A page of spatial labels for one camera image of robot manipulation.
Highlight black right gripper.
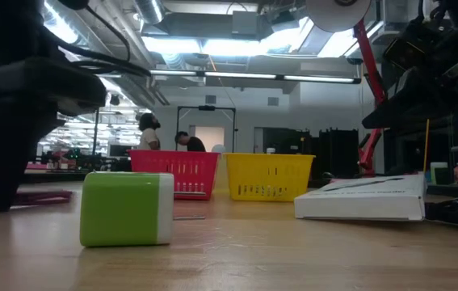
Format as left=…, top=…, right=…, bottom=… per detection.
left=361, top=19, right=458, bottom=133

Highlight white and green container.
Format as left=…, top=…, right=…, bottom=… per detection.
left=429, top=161, right=450, bottom=185

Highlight black background rig frame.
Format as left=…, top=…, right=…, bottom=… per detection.
left=174, top=104, right=237, bottom=154
left=90, top=108, right=100, bottom=158

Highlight long ceiling light bar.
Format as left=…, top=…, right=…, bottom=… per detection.
left=149, top=69, right=362, bottom=85

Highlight yellow hanging cord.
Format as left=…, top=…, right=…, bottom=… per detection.
left=422, top=119, right=431, bottom=174

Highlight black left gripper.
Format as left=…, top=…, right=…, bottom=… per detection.
left=0, top=56, right=108, bottom=212

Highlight background workbench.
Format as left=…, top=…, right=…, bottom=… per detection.
left=24, top=161, right=132, bottom=183

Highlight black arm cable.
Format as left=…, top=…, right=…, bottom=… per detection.
left=57, top=0, right=153, bottom=78

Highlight pink braided cable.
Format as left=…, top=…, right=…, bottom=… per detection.
left=10, top=188, right=73, bottom=211

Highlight red slotted plastic basket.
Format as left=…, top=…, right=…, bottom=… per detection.
left=128, top=149, right=221, bottom=201

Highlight red desk lamp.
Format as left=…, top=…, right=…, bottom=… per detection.
left=305, top=0, right=391, bottom=175

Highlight white card reader box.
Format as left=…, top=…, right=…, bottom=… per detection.
left=293, top=173, right=428, bottom=222

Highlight black storage cabinets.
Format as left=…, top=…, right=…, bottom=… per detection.
left=254, top=127, right=361, bottom=181

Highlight green and white charger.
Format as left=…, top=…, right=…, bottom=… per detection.
left=78, top=171, right=208, bottom=248

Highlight yellow slotted plastic basket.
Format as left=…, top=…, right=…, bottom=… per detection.
left=224, top=152, right=317, bottom=202

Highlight person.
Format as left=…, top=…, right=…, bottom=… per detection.
left=137, top=112, right=162, bottom=151
left=174, top=130, right=208, bottom=153

